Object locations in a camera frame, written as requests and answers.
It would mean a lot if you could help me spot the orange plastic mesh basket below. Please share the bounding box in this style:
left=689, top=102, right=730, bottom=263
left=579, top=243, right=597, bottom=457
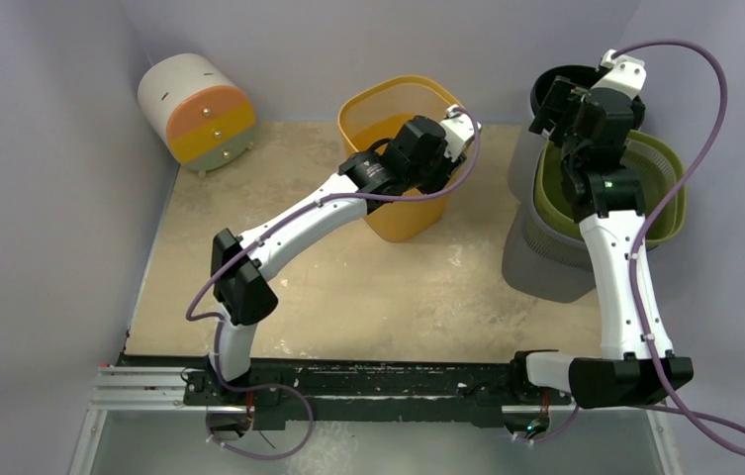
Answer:
left=336, top=75, right=459, bottom=242

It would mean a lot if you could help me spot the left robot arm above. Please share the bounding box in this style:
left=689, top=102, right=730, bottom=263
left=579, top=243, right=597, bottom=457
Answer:
left=209, top=107, right=480, bottom=405

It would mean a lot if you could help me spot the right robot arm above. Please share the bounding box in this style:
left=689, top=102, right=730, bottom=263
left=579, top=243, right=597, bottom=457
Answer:
left=508, top=76, right=694, bottom=409

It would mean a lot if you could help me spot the green slotted plastic basket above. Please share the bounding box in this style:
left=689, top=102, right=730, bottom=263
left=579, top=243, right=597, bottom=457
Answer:
left=533, top=131, right=687, bottom=250

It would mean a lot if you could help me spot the grey plastic basket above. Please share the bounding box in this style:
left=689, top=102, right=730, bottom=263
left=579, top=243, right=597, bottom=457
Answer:
left=502, top=138, right=595, bottom=303

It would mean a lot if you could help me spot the white cylindrical drawer cabinet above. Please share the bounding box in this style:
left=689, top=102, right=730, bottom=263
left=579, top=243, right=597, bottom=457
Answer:
left=137, top=53, right=258, bottom=176

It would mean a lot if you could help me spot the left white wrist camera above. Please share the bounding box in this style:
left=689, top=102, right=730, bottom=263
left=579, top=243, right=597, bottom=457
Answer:
left=439, top=104, right=482, bottom=161

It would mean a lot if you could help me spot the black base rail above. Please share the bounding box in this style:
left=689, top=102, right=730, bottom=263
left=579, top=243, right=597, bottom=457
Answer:
left=117, top=354, right=571, bottom=430

